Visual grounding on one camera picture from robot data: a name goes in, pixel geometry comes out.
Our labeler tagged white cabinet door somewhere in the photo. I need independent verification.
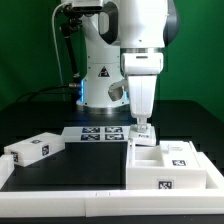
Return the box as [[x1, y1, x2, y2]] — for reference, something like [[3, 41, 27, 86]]
[[159, 141, 199, 169], [128, 124, 156, 147]]

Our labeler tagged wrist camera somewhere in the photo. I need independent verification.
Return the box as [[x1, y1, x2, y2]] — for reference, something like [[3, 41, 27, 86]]
[[108, 79, 128, 101]]

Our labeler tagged white cabinet top block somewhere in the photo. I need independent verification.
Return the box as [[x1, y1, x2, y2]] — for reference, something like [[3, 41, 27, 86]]
[[4, 132, 65, 167]]

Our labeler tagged white cabinet box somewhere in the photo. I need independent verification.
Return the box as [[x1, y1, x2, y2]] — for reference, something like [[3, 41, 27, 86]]
[[126, 142, 206, 190]]

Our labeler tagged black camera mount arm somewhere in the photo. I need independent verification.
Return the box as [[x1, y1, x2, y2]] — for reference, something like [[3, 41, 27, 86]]
[[60, 4, 81, 83]]

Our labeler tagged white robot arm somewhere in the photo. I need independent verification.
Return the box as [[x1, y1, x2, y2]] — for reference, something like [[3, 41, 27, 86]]
[[61, 0, 179, 133]]

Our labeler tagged white cable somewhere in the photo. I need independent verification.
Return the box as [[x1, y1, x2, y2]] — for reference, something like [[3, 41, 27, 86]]
[[51, 2, 73, 101]]

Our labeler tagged white U-shaped boundary frame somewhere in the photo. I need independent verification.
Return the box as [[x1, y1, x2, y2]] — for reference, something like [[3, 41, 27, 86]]
[[0, 152, 224, 218]]

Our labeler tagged black cable on table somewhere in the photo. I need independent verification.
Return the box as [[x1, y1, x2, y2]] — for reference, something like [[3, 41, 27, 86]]
[[15, 84, 83, 103]]

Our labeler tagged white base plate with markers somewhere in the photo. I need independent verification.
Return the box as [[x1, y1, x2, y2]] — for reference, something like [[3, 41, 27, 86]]
[[62, 126, 130, 143]]

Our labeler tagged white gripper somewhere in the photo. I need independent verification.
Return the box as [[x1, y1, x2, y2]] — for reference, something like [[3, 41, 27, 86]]
[[128, 75, 157, 133]]

